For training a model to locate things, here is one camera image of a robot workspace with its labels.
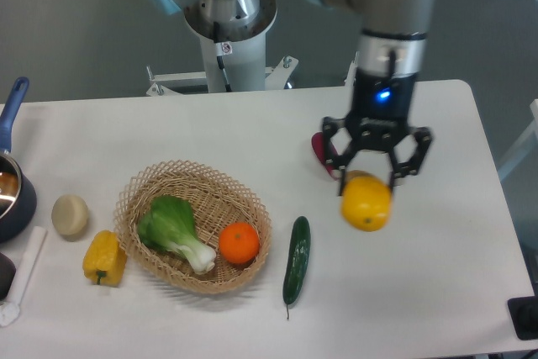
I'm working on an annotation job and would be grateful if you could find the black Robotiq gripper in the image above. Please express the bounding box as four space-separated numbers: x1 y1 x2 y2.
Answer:
321 68 434 197

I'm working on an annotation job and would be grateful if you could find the yellow mango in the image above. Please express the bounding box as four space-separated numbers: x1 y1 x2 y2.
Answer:
340 171 392 232

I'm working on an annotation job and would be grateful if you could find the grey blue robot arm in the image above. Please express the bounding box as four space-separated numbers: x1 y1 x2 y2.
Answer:
151 0 434 183

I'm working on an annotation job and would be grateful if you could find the woven wicker basket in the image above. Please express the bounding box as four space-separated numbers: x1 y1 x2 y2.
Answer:
114 161 272 294

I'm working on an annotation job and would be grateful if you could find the purple sweet potato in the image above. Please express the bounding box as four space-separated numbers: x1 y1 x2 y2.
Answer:
311 132 341 180

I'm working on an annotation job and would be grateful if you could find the dark green cucumber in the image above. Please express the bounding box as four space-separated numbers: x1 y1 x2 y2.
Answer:
282 216 311 319

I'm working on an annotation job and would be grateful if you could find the orange tangerine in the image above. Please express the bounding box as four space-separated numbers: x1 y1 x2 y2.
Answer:
219 222 260 265

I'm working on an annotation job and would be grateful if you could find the green bok choy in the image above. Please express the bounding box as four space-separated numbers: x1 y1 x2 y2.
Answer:
137 195 216 275

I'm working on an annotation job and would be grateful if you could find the black device at edge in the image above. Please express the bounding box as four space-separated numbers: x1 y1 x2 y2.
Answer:
507 296 537 341

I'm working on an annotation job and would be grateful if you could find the yellow bell pepper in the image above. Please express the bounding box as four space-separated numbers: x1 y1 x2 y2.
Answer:
82 230 127 287

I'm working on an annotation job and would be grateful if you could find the beige round potato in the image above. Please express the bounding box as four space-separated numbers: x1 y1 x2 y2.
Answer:
51 194 89 241

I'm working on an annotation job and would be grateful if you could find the dark blue saucepan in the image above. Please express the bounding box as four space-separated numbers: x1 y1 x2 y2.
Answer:
1 77 37 243

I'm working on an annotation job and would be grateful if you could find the dark round object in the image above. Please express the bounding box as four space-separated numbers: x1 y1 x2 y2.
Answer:
0 253 16 300

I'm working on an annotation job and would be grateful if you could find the white rolled paper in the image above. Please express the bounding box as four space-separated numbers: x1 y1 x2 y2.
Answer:
1 226 47 328

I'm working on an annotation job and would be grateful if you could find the white metal frame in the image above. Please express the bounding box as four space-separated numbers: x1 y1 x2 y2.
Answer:
497 99 537 182

